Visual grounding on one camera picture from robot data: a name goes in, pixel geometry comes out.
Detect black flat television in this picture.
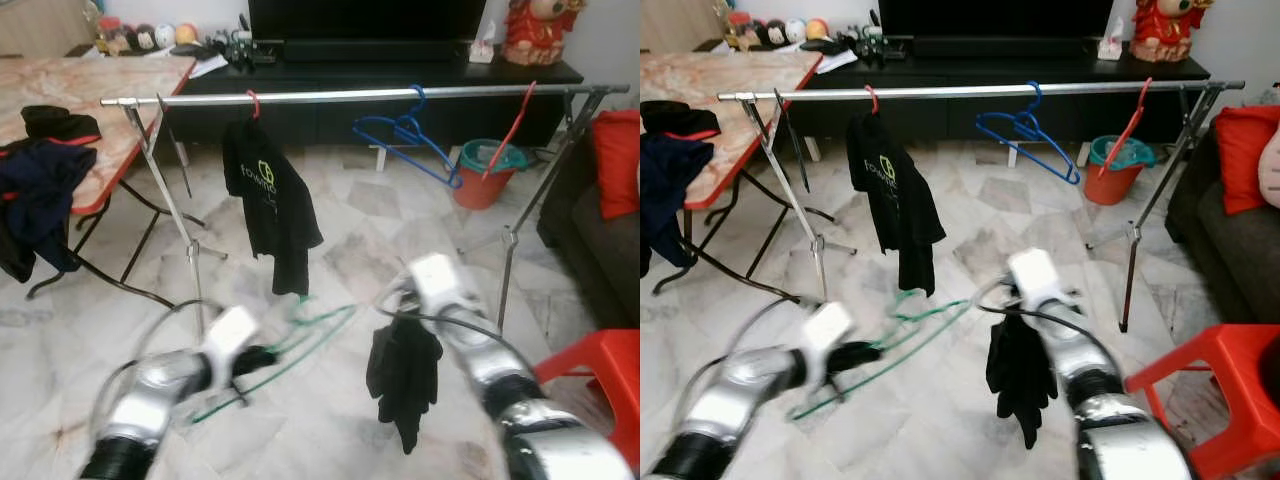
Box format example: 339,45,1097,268
878,0,1116,39
248,0,488,43

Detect red cushion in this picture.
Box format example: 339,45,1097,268
591,109,641,222
1212,104,1280,217

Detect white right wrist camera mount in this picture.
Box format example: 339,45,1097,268
409,252,478,323
1006,247,1078,319

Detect black printed t-shirt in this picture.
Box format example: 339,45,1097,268
846,111,948,298
364,314,445,457
985,311,1060,452
221,117,325,299

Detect pink cat face cushion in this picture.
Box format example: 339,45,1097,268
1257,124,1280,210

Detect dark grey fabric sofa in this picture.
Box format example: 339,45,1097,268
1164,105,1280,325
536,125,641,333

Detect orange bin teal liner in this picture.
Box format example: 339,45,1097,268
1083,134,1158,208
451,138,529,212

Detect blue plastic hanger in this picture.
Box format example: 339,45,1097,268
974,80,1084,187
351,84,465,190

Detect red plastic stool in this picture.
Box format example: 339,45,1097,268
532,327,641,473
1124,322,1280,480

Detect green plastic hanger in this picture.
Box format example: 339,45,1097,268
191,296,359,425
787,289,974,422

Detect dark blue garment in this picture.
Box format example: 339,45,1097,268
0,137,99,284
640,132,717,280

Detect silver metal clothes rack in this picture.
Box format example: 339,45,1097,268
716,79,1247,335
99,83,632,336

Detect marble-pattern folding table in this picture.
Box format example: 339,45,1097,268
640,50,836,301
0,56,206,309

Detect red robed deity statue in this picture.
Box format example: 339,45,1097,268
1130,0,1217,63
502,0,587,67

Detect black television stand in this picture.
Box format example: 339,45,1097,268
790,54,1212,148
160,58,585,153

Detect black soundbar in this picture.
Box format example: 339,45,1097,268
283,39,474,63
912,35,1102,59

